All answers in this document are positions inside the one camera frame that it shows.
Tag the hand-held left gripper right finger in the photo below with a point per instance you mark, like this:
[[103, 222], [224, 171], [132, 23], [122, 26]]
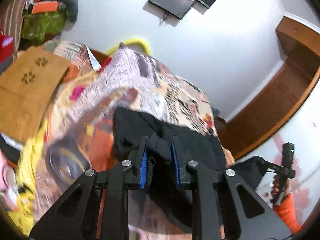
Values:
[[176, 165]]

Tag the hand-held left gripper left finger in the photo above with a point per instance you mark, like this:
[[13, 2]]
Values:
[[143, 170]]

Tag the black zip hoodie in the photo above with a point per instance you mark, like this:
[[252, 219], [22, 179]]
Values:
[[200, 140]]

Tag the person's right hand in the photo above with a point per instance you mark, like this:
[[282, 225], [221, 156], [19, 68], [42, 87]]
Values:
[[275, 188]]

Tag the wooden door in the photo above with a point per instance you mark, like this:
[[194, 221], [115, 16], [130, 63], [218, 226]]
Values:
[[275, 105]]

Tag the printed bedsheet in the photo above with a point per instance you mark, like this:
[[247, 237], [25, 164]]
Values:
[[175, 97]]

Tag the newspaper print quilt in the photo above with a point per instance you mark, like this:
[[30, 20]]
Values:
[[130, 65]]

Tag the wooden overhead cabinet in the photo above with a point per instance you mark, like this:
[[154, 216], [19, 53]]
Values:
[[297, 37]]

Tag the yellow foam tube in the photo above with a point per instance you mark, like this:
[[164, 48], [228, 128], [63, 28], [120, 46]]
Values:
[[136, 41]]

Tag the pink and white object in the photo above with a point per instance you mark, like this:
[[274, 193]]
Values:
[[10, 182]]

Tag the wooden lap table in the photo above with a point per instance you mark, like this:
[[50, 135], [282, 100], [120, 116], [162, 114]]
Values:
[[22, 100]]

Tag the small black monitor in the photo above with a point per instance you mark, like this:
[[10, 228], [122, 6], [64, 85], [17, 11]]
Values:
[[172, 0]]

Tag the green patterned cloth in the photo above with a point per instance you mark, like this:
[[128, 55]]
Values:
[[42, 26]]

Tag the grey cushion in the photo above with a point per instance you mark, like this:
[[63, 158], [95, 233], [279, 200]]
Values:
[[70, 5]]

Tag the orange box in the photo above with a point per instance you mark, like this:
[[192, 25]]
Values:
[[45, 7]]

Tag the striped curtain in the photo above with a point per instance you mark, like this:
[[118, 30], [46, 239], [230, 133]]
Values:
[[12, 17]]

